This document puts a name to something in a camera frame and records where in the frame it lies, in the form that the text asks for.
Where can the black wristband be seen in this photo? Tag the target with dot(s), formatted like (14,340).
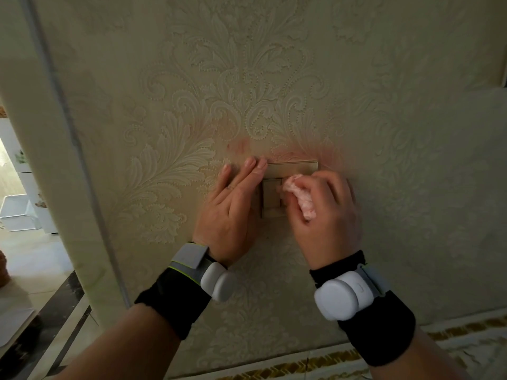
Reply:
(380,332)
(174,300)

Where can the white cabinet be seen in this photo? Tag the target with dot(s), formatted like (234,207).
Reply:
(23,182)

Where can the person's left hand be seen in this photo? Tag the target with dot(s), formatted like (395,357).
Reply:
(225,221)

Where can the person's right forearm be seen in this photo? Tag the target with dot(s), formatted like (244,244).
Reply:
(424,362)

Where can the person's left forearm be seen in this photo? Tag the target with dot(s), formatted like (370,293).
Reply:
(126,348)

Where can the person's right thumb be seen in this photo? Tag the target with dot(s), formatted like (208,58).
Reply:
(295,211)

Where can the pink cleaning cloth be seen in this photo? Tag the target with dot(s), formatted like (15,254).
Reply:
(303,193)

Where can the brown round object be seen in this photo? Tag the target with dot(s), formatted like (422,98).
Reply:
(3,271)

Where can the person's right hand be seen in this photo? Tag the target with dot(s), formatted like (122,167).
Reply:
(330,225)

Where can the person's left middle finger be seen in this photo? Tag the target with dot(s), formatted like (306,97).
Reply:
(245,174)

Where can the gold wall switch plate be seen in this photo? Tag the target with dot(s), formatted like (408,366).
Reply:
(295,168)

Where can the white step stool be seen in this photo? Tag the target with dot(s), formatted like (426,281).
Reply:
(16,213)

